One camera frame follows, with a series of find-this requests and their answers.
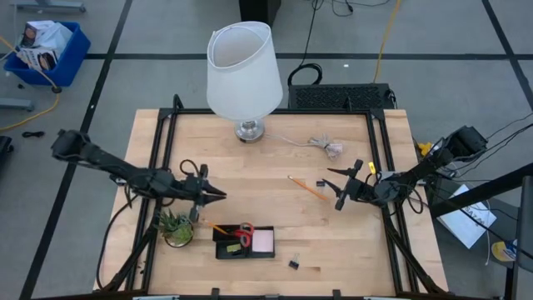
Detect black hanging cable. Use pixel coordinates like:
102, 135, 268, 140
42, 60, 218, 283
286, 0, 325, 88

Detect black mesh desk organizer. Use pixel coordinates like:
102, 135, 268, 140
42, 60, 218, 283
212, 225, 276, 261

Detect red handled scissors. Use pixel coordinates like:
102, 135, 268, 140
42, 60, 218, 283
231, 222, 256, 249

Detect white plastic bag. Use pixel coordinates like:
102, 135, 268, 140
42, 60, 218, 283
36, 21, 74, 54

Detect grey metal table foot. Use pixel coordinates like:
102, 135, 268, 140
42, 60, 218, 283
0, 97, 35, 113
8, 0, 87, 13

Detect dark grey upright post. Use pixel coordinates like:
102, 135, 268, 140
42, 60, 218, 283
503, 174, 533, 300

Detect black aluminium table frame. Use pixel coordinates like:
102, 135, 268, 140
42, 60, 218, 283
93, 93, 449, 300

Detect black perforated computer case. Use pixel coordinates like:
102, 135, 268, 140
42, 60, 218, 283
287, 82, 397, 112

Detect white printed paper sheet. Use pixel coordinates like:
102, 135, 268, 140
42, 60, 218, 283
436, 183, 498, 250

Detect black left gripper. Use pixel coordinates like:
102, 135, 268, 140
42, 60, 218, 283
178, 164, 228, 222

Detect blue plastic bin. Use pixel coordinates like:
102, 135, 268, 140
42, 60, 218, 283
2, 20, 92, 88

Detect orange wooden pencil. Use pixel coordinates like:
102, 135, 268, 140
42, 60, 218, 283
286, 175, 329, 202
202, 219, 230, 235

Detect pink sticky note pad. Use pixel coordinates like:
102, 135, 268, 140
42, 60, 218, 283
251, 229, 275, 253

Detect white shade silver table lamp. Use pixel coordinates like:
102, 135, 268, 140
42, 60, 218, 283
206, 20, 285, 145

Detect yellow hanging cable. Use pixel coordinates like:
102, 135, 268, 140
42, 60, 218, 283
372, 0, 404, 83

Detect white bundled lamp cord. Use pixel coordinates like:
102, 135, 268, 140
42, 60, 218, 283
265, 132, 345, 161

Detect yellow floor cable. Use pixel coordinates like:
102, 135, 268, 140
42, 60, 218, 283
0, 35, 62, 133

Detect black box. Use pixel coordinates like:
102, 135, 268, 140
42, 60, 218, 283
238, 0, 282, 27

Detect small potted succulent plant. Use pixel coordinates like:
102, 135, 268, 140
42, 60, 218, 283
154, 207, 197, 249

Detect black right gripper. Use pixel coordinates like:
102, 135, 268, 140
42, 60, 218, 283
322, 159, 378, 211

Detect printed cardboard box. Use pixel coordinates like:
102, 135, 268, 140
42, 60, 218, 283
20, 20, 47, 48
17, 46, 60, 72

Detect black diagonal metal beam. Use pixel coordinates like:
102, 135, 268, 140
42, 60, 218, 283
428, 162, 533, 220

